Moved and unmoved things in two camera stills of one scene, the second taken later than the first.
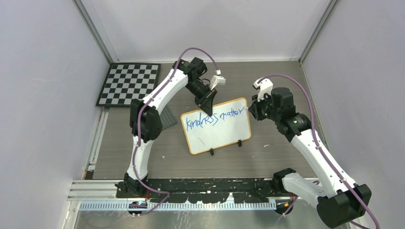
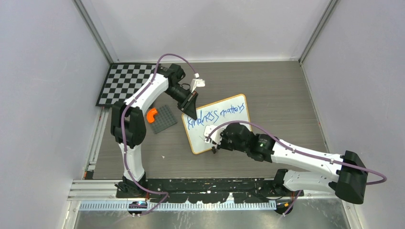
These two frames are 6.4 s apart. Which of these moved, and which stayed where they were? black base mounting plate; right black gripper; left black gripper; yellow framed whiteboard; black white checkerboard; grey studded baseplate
Moved: right black gripper; left black gripper
Stayed: black white checkerboard; yellow framed whiteboard; grey studded baseplate; black base mounting plate
